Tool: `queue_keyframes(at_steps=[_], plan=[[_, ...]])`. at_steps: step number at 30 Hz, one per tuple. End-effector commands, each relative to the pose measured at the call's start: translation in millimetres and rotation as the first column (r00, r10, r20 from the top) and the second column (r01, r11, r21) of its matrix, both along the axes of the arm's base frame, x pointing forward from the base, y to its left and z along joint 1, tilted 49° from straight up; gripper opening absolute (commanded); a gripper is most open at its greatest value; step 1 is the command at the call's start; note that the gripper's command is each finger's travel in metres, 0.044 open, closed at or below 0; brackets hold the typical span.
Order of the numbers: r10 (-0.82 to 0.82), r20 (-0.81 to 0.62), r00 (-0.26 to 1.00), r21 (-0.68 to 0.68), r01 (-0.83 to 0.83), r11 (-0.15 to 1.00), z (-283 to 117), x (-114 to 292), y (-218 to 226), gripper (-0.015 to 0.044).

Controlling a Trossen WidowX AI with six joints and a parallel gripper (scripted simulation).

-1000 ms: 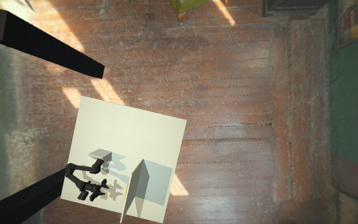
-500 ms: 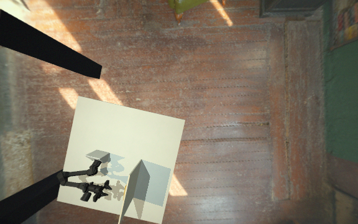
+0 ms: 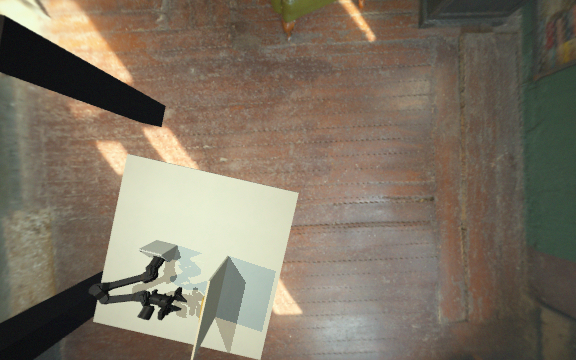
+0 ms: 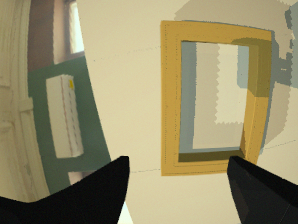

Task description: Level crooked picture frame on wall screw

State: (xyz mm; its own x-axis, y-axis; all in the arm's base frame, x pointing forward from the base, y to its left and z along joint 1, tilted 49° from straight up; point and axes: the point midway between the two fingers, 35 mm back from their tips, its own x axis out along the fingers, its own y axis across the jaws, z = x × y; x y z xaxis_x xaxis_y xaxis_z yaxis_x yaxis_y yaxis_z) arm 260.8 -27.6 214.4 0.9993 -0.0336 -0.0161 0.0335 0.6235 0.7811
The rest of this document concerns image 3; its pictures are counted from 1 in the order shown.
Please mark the cream wall panel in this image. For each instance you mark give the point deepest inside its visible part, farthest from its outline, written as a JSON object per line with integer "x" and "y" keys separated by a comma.
{"x": 210, "y": 305}

